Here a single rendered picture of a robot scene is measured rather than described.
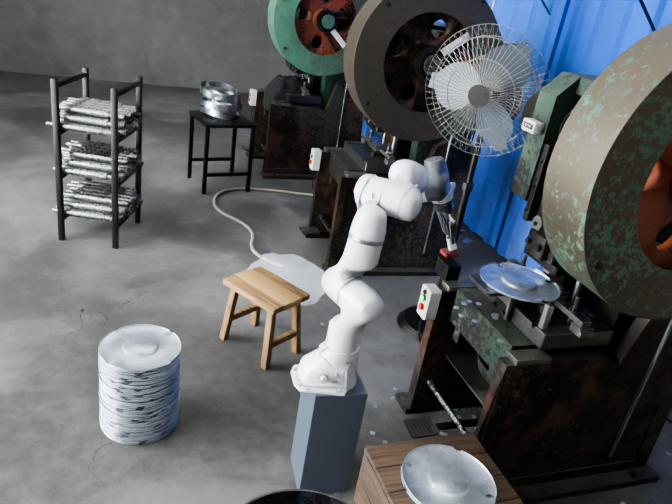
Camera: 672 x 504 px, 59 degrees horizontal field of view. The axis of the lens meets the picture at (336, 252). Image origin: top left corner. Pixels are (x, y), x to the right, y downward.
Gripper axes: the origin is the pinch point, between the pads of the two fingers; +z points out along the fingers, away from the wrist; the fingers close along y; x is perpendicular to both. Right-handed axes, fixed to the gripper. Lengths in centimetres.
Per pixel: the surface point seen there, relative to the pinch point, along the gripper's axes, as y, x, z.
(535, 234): 32.2, 18.4, -12.0
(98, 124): -161, -125, -54
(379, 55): -99, 22, -52
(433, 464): 72, -49, 23
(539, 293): 41.6, 11.8, 5.4
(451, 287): 12.1, -8.6, 11.2
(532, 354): 58, -3, 14
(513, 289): 38.3, 3.9, 1.6
